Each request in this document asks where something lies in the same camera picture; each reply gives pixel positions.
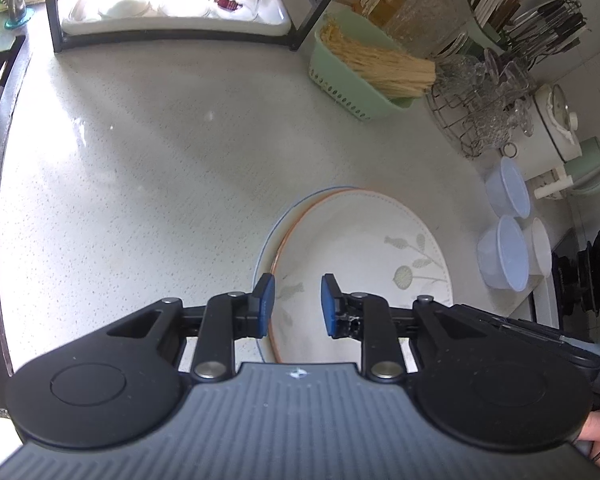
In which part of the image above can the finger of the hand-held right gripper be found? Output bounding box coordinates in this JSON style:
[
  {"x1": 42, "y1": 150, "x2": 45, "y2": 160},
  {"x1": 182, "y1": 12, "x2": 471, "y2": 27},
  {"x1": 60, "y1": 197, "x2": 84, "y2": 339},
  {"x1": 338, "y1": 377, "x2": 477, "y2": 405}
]
[{"x1": 446, "y1": 303, "x2": 512, "y2": 334}]

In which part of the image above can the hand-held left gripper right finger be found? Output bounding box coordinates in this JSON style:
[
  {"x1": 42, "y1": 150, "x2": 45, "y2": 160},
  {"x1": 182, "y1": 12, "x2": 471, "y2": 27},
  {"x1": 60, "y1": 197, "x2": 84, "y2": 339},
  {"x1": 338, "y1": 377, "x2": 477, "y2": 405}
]
[{"x1": 320, "y1": 273, "x2": 487, "y2": 382}]

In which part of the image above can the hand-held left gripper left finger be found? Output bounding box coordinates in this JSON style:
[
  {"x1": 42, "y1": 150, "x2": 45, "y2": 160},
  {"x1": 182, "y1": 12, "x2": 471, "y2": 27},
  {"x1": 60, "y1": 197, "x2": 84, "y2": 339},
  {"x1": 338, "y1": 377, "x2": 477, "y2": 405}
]
[{"x1": 106, "y1": 273, "x2": 277, "y2": 382}]

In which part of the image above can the translucent plastic bowl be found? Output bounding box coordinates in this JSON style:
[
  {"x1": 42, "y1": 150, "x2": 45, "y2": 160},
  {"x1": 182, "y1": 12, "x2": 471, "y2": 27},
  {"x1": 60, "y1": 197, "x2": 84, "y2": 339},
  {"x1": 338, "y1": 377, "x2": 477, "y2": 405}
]
[
  {"x1": 485, "y1": 156, "x2": 532, "y2": 220},
  {"x1": 476, "y1": 215, "x2": 531, "y2": 294}
]

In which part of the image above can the white plate with rose print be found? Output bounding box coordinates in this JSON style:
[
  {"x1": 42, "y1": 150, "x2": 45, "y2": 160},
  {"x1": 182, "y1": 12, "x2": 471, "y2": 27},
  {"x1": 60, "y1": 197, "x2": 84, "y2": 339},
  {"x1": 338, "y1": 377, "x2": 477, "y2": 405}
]
[{"x1": 252, "y1": 186, "x2": 362, "y2": 364}]

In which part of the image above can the white plate with leaf print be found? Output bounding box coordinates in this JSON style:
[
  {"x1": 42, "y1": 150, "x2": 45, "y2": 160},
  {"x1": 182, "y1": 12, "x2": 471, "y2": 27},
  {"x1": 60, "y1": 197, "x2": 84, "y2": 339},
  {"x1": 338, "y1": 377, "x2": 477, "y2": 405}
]
[{"x1": 271, "y1": 189, "x2": 454, "y2": 365}]

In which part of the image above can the white ceramic bowl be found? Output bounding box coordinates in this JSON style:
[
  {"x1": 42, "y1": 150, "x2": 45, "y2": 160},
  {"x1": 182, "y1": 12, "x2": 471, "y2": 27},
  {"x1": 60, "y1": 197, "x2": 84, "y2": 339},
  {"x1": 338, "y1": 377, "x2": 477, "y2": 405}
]
[{"x1": 522, "y1": 217, "x2": 553, "y2": 279}]

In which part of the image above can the person's right hand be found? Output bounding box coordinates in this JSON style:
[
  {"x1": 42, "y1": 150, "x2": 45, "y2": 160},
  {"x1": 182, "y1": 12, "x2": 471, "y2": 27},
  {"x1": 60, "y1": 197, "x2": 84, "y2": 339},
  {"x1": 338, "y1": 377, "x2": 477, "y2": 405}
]
[{"x1": 575, "y1": 406, "x2": 600, "y2": 462}]

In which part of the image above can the black wok on stove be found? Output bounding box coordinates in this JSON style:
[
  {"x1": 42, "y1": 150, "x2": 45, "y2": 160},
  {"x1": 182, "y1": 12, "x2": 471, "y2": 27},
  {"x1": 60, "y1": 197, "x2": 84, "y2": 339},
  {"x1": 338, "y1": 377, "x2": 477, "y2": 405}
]
[{"x1": 530, "y1": 227, "x2": 600, "y2": 347}]

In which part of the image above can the pale green appliance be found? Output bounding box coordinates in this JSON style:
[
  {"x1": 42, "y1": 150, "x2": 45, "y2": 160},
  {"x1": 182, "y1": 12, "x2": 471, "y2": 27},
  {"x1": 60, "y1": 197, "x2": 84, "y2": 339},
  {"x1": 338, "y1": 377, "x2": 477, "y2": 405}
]
[{"x1": 560, "y1": 137, "x2": 600, "y2": 196}]

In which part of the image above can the white electric cooker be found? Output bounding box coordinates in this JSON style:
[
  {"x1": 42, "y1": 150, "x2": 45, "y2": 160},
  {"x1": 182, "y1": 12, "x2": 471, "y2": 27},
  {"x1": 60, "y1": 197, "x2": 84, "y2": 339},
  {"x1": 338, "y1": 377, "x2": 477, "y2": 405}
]
[{"x1": 517, "y1": 82, "x2": 584, "y2": 201}]

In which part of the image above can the set of glass cups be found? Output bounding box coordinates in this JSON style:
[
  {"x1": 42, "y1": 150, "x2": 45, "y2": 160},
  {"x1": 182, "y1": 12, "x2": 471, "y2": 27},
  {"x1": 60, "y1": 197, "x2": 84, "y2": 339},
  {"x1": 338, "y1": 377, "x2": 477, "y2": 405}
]
[{"x1": 432, "y1": 47, "x2": 539, "y2": 154}]

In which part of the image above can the green mesh basket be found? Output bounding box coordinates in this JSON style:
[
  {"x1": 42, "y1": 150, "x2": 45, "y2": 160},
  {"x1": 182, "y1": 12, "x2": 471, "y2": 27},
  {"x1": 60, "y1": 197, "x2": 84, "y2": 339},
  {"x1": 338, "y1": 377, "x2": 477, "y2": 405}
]
[{"x1": 307, "y1": 12, "x2": 439, "y2": 122}]

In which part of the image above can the dried noodle bundle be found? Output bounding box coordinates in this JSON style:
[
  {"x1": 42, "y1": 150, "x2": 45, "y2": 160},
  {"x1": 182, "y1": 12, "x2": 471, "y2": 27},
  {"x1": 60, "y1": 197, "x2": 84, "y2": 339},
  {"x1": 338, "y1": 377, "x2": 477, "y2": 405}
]
[{"x1": 320, "y1": 17, "x2": 439, "y2": 100}]

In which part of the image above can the black dish rack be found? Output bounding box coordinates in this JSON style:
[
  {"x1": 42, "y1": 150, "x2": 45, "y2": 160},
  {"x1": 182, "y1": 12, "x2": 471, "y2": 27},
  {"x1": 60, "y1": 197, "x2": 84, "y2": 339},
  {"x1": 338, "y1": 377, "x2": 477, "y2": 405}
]
[{"x1": 42, "y1": 0, "x2": 364, "y2": 54}]

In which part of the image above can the row of dark kitchen utensils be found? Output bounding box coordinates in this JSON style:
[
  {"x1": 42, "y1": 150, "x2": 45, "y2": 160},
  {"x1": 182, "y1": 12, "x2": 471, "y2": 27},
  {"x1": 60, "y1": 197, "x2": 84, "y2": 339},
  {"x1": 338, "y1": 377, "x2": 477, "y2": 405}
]
[{"x1": 505, "y1": 0, "x2": 589, "y2": 59}]

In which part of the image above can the textured glass mug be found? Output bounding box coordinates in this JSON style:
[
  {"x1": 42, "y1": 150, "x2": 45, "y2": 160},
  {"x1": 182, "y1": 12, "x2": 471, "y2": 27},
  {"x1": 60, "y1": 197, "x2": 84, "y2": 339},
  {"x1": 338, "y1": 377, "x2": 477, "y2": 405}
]
[{"x1": 385, "y1": 0, "x2": 462, "y2": 57}]

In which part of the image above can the wire cup rack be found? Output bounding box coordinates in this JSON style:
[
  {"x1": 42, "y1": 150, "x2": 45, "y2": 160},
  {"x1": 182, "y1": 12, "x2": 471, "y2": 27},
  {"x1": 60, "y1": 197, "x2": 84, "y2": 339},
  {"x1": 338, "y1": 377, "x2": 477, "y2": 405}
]
[{"x1": 425, "y1": 80, "x2": 536, "y2": 161}]

